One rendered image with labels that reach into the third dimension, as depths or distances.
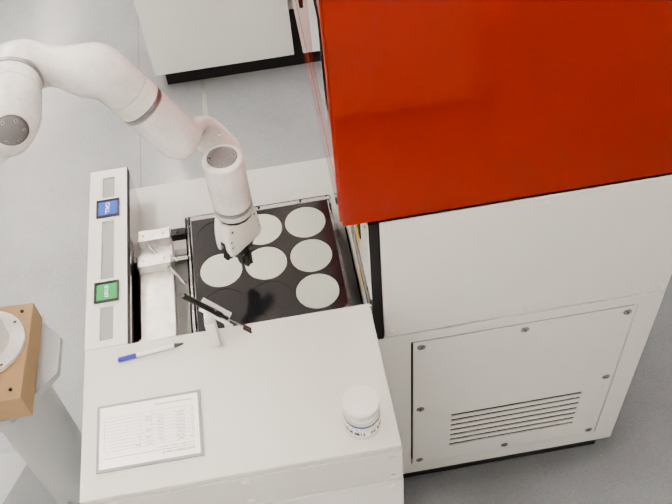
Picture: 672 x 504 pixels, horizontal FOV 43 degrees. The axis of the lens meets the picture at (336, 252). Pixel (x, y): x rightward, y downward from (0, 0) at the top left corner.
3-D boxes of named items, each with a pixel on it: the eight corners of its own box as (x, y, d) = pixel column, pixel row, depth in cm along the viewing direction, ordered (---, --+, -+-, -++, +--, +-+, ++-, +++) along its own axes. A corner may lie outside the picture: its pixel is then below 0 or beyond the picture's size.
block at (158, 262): (172, 258, 210) (170, 250, 208) (173, 269, 208) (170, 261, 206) (140, 263, 210) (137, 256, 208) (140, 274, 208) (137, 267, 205)
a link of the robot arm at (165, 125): (122, 75, 168) (218, 163, 189) (120, 130, 157) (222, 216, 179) (158, 52, 165) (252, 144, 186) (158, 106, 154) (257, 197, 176)
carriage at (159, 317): (174, 239, 218) (171, 231, 216) (179, 360, 195) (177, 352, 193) (142, 244, 218) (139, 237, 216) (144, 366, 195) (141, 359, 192)
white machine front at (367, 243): (329, 108, 250) (318, -12, 220) (383, 338, 199) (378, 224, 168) (319, 109, 250) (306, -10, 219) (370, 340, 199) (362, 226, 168)
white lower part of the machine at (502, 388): (527, 249, 317) (556, 72, 254) (607, 450, 265) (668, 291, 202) (338, 280, 314) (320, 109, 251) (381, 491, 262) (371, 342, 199)
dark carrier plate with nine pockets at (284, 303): (327, 200, 217) (326, 198, 217) (349, 309, 195) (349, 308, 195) (191, 222, 216) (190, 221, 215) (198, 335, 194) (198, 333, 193)
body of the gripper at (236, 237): (237, 186, 188) (244, 220, 196) (204, 214, 183) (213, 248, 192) (262, 201, 184) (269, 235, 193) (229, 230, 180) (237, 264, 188)
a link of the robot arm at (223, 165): (211, 187, 185) (213, 218, 179) (199, 142, 175) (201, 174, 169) (250, 181, 185) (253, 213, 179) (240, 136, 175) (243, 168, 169)
